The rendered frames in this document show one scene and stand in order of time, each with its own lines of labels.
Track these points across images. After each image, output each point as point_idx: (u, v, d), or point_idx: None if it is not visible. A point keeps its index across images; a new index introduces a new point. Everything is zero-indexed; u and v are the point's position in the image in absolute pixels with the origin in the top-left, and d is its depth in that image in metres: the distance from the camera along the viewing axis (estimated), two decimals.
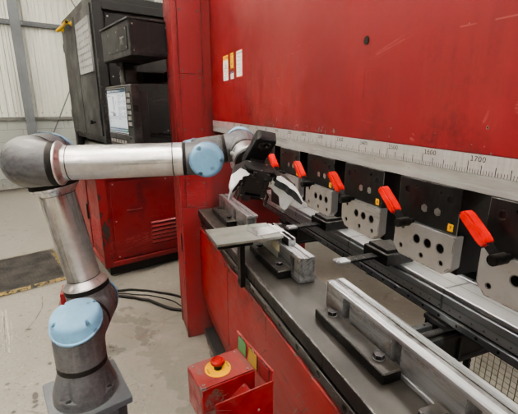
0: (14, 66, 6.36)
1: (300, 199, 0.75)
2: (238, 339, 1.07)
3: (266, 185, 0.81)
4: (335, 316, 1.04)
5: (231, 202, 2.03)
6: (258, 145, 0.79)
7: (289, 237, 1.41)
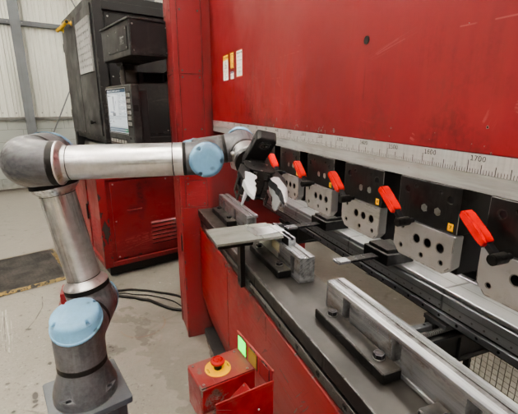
0: (14, 66, 6.36)
1: (284, 199, 0.73)
2: (238, 339, 1.07)
3: (266, 185, 0.81)
4: (335, 316, 1.04)
5: (231, 201, 2.03)
6: (258, 145, 0.79)
7: (289, 237, 1.41)
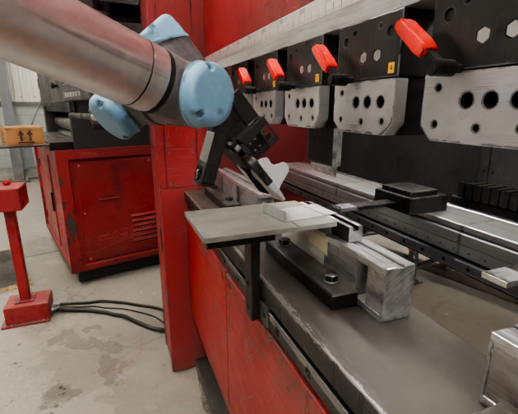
0: None
1: (279, 200, 0.70)
2: None
3: (256, 157, 0.67)
4: None
5: (232, 177, 1.33)
6: None
7: None
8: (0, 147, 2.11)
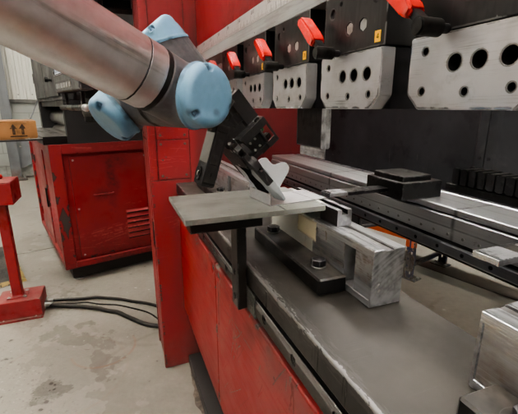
0: None
1: (279, 199, 0.70)
2: None
3: (256, 157, 0.67)
4: None
5: (224, 167, 1.31)
6: None
7: None
8: None
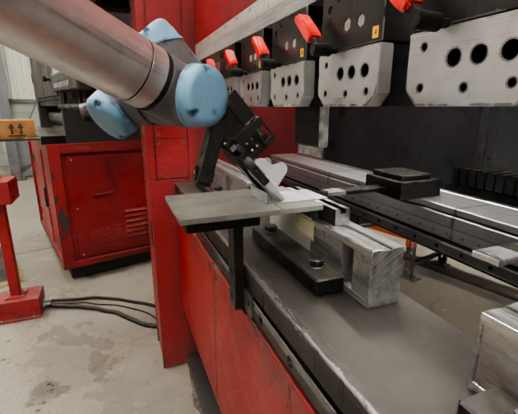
0: None
1: (278, 200, 0.70)
2: None
3: (254, 157, 0.67)
4: None
5: (222, 167, 1.30)
6: None
7: None
8: None
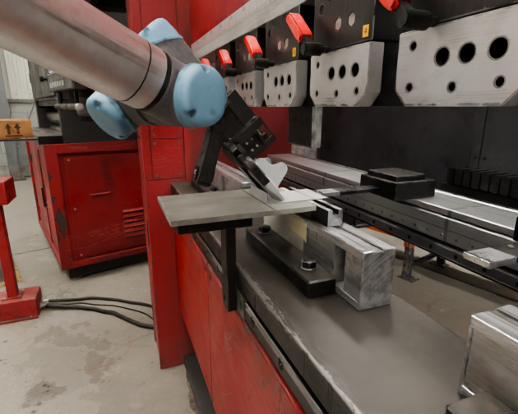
0: None
1: (278, 200, 0.70)
2: None
3: (254, 157, 0.67)
4: None
5: (218, 167, 1.29)
6: None
7: None
8: None
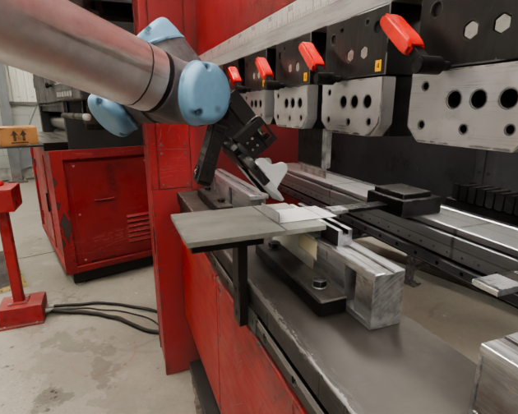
0: None
1: (278, 200, 0.70)
2: None
3: (254, 156, 0.67)
4: None
5: (224, 177, 1.31)
6: None
7: None
8: None
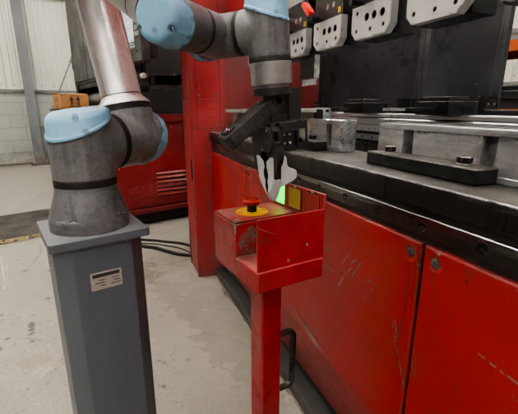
0: (12, 35, 6.18)
1: (270, 197, 0.72)
2: None
3: None
4: (395, 152, 0.85)
5: None
6: None
7: None
8: (56, 109, 2.62)
